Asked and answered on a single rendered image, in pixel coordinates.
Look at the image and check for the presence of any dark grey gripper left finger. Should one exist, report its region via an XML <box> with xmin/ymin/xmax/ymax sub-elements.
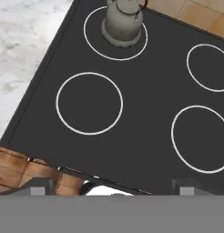
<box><xmin>7</xmin><ymin>177</ymin><xmax>55</xmax><ymax>197</ymax></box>

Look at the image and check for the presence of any grey kettle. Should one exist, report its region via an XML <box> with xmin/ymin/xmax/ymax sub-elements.
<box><xmin>100</xmin><ymin>0</ymin><xmax>146</xmax><ymax>48</ymax></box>

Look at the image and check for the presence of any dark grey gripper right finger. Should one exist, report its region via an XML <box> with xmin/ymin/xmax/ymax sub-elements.
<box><xmin>171</xmin><ymin>177</ymin><xmax>220</xmax><ymax>197</ymax></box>

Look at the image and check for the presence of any wooden cupboard front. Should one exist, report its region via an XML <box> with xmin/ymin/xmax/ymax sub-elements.
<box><xmin>0</xmin><ymin>146</ymin><xmax>87</xmax><ymax>197</ymax></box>

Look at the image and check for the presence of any black glass hob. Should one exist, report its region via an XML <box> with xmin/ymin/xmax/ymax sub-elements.
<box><xmin>0</xmin><ymin>0</ymin><xmax>224</xmax><ymax>197</ymax></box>

